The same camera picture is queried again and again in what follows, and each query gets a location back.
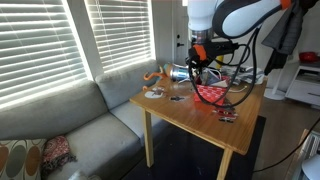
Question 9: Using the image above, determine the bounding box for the black orange gripper body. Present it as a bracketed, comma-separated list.
[186, 42, 215, 71]

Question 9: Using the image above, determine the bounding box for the red woven basket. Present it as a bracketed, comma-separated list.
[193, 75, 232, 105]

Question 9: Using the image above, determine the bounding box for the white door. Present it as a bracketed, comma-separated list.
[172, 0, 192, 66]

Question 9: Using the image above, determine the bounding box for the small dark sticker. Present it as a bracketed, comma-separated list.
[168, 95, 186, 103]

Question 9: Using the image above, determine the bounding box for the blue white striped cloth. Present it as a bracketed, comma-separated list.
[221, 65, 266, 85]

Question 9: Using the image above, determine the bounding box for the wooden table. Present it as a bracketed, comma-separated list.
[129, 73, 268, 180]

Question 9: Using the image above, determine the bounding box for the orange octopus toy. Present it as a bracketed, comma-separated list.
[142, 65, 168, 92]

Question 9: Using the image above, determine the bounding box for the round white sticker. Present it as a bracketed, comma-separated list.
[143, 86, 167, 100]

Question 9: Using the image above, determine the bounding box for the white coat stand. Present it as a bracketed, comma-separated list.
[264, 71, 288, 101]

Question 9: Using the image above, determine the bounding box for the narrow white window blind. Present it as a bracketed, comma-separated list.
[84, 0, 157, 73]

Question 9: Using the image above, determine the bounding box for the black rug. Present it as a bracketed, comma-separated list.
[122, 114, 268, 180]

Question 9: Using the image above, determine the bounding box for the dark grey hanging jacket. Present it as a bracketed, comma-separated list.
[260, 0, 320, 76]

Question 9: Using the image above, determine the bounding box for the white cabinet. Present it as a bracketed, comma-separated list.
[285, 61, 320, 108]

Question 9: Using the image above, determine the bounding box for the red object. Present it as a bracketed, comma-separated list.
[298, 51, 320, 64]

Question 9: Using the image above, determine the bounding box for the grey sofa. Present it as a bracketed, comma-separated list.
[0, 59, 169, 180]

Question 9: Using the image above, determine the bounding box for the white round object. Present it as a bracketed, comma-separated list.
[301, 154, 320, 180]

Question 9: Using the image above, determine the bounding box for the wide white window blind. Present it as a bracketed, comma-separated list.
[0, 0, 88, 108]

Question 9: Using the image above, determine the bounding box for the red paisley cloth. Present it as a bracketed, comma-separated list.
[40, 134, 78, 175]

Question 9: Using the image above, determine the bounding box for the oval patterned pillow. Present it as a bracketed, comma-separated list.
[0, 138, 48, 180]

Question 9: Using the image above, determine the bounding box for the yellow post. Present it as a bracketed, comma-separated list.
[215, 54, 225, 70]

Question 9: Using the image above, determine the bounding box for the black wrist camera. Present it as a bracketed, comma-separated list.
[207, 40, 240, 57]

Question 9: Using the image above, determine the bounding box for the white USB cable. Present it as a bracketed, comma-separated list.
[229, 85, 249, 93]

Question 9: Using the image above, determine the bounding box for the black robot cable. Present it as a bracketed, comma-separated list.
[187, 28, 263, 110]

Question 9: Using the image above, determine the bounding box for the black floor cable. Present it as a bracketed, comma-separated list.
[252, 115, 320, 174]

